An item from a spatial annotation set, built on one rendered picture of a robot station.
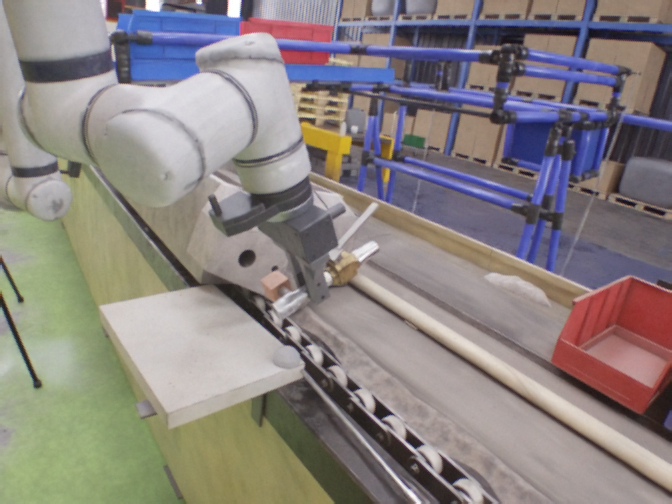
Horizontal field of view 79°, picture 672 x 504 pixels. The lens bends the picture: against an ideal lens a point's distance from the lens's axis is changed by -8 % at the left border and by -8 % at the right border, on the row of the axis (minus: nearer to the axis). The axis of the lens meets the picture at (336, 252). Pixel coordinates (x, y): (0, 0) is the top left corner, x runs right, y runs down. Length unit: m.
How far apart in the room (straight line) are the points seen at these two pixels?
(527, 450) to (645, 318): 0.56
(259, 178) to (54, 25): 0.24
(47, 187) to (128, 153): 0.60
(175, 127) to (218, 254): 0.39
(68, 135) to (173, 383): 0.34
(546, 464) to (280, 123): 0.57
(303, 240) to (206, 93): 0.20
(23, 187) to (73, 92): 0.54
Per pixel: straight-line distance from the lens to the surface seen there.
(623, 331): 1.19
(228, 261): 0.75
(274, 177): 0.50
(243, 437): 0.83
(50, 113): 0.50
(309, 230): 0.51
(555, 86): 10.34
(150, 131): 0.37
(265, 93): 0.46
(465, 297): 1.13
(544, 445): 0.75
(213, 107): 0.41
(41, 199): 0.98
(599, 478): 0.74
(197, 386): 0.63
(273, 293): 0.65
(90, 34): 0.48
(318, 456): 0.62
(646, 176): 9.53
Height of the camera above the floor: 1.19
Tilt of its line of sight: 21 degrees down
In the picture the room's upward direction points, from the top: 9 degrees clockwise
